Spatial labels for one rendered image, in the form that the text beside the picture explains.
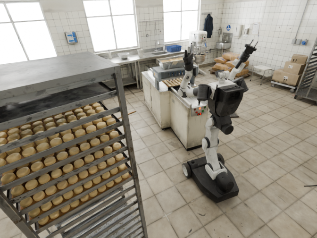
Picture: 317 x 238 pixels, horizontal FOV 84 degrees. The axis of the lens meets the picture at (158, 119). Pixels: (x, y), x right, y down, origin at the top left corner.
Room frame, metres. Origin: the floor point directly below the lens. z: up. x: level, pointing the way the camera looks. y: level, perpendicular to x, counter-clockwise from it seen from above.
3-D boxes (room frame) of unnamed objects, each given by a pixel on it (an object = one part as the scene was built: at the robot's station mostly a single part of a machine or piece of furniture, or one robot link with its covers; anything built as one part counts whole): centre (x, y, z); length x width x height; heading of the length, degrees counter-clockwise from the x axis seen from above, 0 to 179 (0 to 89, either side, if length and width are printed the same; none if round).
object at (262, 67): (5.06, -3.19, 0.23); 0.45 x 0.45 x 0.46; 17
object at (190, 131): (2.53, -0.48, 0.45); 0.70 x 0.34 x 0.90; 17
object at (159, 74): (3.02, -0.34, 1.01); 0.72 x 0.33 x 0.34; 107
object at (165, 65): (3.02, -0.34, 1.25); 0.56 x 0.29 x 0.14; 107
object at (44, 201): (0.67, 0.45, 1.23); 0.64 x 0.03 x 0.03; 124
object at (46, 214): (0.67, 0.45, 1.14); 0.64 x 0.03 x 0.03; 124
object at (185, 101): (3.08, -0.17, 0.87); 2.01 x 0.03 x 0.07; 17
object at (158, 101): (3.47, -0.20, 0.42); 1.28 x 0.72 x 0.84; 17
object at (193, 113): (2.19, -0.59, 0.77); 0.24 x 0.04 x 0.14; 107
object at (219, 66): (5.77, -2.32, 0.32); 0.72 x 0.42 x 0.17; 30
